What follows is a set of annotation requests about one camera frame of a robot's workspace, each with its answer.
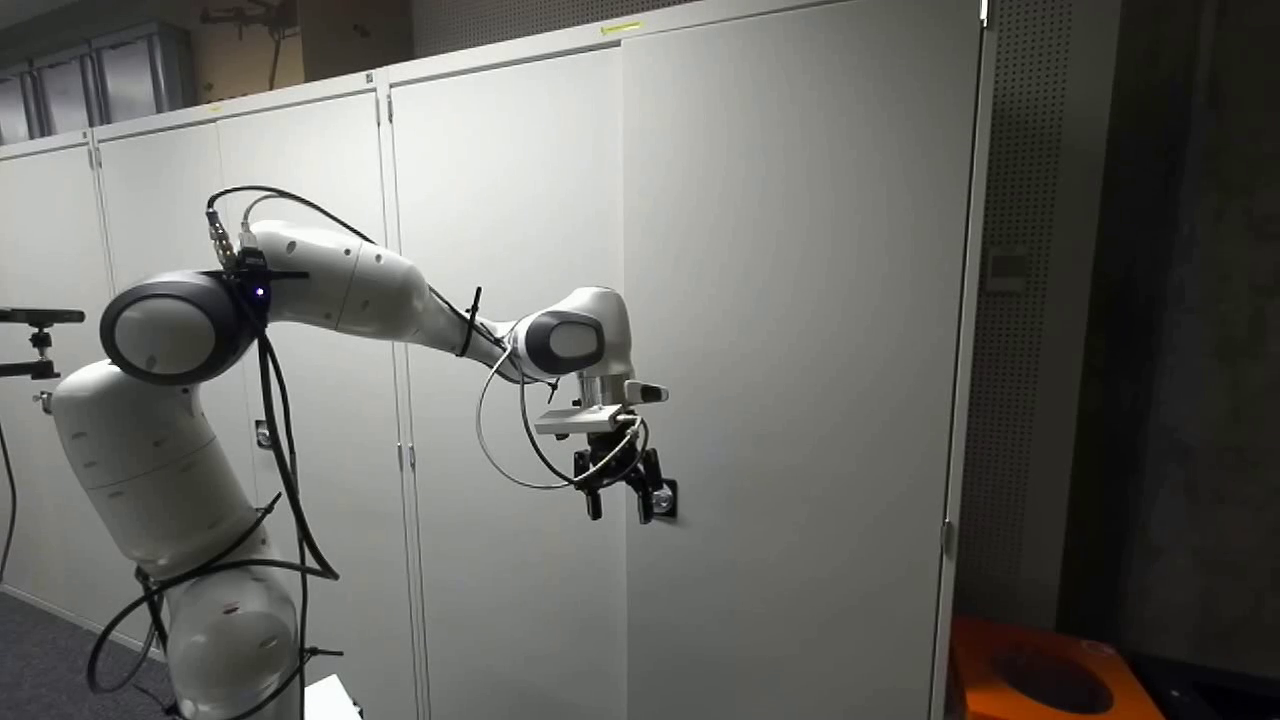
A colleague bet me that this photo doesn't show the grey neighbouring cabinet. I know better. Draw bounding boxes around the grey neighbouring cabinet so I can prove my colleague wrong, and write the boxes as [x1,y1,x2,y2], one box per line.
[5,87,419,720]

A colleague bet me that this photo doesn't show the black camera stand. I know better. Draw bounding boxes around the black camera stand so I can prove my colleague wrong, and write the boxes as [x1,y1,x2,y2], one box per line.
[0,307,87,382]

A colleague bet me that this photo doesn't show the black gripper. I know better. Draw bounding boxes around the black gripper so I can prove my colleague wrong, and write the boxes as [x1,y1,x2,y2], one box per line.
[574,447,663,526]

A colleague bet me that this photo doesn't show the orange bin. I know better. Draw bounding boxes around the orange bin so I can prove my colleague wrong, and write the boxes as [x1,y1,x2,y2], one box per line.
[953,617,1166,720]

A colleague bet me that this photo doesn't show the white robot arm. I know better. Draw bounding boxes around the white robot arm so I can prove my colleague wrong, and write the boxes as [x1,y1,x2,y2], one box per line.
[50,224,663,720]

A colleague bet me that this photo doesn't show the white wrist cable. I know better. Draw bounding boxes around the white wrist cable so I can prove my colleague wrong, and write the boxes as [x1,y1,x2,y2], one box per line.
[474,348,649,497]

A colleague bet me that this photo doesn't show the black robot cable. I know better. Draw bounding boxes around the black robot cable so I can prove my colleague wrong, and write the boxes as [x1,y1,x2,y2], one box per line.
[86,334,343,720]

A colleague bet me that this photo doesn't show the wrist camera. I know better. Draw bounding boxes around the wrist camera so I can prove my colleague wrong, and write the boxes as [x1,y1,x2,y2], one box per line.
[536,382,668,435]

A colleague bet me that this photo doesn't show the grey cabinet door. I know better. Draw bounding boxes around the grey cabinet door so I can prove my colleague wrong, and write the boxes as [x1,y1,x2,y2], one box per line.
[383,46,633,720]
[626,0,986,720]

